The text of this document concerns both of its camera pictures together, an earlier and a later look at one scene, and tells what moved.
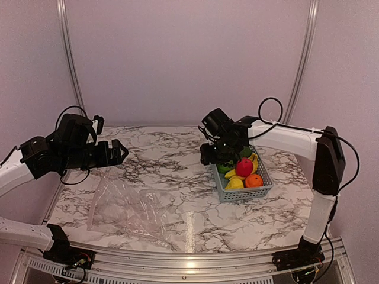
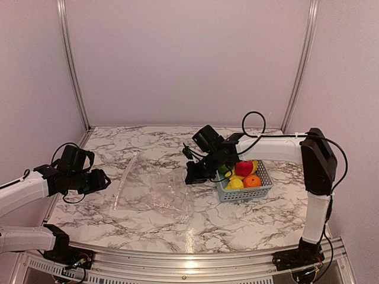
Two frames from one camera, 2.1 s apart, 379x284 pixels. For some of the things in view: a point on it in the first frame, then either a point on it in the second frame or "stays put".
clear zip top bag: [121, 207] -> [144, 187]
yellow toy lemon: [234, 183] stays put
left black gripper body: [76, 158] -> [82, 185]
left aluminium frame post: [64, 20] stays put
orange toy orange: [253, 180] stays put
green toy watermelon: [223, 167] stays put
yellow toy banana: [231, 174] stays put
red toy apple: [244, 167] stays put
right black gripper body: [221, 153] -> [206, 170]
